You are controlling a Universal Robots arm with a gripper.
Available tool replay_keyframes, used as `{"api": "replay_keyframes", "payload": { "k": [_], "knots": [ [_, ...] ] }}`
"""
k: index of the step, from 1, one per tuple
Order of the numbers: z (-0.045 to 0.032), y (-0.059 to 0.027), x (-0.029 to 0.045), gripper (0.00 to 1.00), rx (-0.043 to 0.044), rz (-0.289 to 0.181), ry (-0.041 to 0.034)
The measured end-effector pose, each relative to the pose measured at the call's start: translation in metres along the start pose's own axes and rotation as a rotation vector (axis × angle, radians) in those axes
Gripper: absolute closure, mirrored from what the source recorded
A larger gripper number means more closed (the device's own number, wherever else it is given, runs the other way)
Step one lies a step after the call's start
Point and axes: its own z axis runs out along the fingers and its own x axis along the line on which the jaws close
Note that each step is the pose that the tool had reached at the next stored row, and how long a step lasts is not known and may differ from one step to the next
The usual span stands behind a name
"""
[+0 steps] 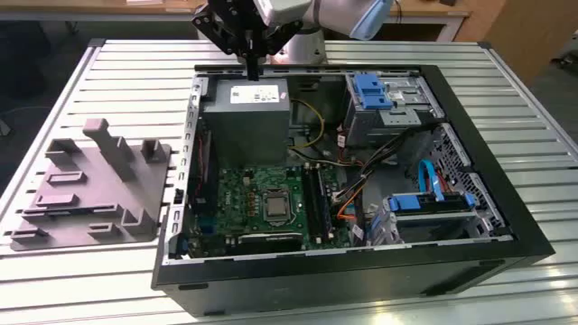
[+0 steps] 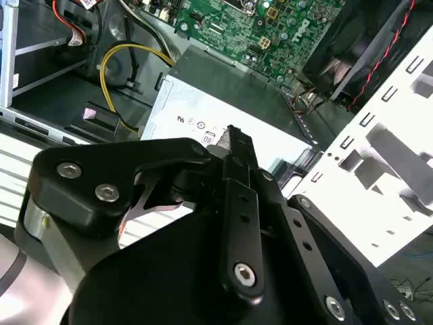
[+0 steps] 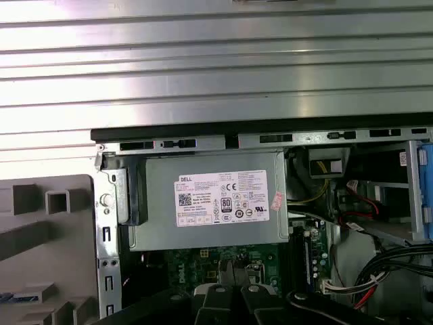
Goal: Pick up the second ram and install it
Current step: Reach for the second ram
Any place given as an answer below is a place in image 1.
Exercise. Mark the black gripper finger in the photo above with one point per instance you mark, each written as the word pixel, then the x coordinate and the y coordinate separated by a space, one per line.
pixel 220 37
pixel 279 39

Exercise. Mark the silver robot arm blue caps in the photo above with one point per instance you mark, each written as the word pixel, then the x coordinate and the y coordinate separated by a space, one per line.
pixel 334 13

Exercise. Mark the blue plastic drive carrier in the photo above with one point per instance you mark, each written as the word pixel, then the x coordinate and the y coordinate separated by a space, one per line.
pixel 371 91

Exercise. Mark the grey power supply unit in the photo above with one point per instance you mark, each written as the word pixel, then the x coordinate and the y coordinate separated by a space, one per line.
pixel 243 135

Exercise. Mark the metal drive cage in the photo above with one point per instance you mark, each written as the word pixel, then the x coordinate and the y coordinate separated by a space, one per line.
pixel 406 115

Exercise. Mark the dark office chair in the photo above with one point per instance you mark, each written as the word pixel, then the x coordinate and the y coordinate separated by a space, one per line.
pixel 23 67

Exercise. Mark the CPU socket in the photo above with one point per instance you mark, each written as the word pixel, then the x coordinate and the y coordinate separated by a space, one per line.
pixel 271 193

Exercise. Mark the green motherboard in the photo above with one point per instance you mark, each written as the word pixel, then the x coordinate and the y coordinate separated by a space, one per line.
pixel 235 203

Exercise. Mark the silver CPU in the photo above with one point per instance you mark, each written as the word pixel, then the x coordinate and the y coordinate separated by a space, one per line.
pixel 275 207

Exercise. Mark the grey plastic parts rack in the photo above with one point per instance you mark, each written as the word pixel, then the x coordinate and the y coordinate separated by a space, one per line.
pixel 112 189

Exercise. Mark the wooden cabinet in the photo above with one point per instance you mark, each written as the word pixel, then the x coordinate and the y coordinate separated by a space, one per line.
pixel 519 34

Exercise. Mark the hard disk in blue carrier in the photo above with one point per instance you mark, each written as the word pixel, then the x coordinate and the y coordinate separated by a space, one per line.
pixel 406 204

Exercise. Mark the black graphics card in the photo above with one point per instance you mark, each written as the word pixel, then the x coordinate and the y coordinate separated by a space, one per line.
pixel 271 238

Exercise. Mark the blue VGA port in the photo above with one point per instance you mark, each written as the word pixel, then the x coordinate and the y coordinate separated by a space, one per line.
pixel 183 246

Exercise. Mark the metal disk bay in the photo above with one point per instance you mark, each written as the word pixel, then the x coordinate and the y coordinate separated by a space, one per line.
pixel 432 218

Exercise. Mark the grey chair base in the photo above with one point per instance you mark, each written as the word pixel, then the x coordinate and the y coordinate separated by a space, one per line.
pixel 569 57

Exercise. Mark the black open PC case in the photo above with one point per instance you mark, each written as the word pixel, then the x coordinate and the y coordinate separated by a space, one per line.
pixel 315 281

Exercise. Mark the wooden desk white frame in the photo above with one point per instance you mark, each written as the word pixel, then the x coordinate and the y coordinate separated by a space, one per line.
pixel 135 9

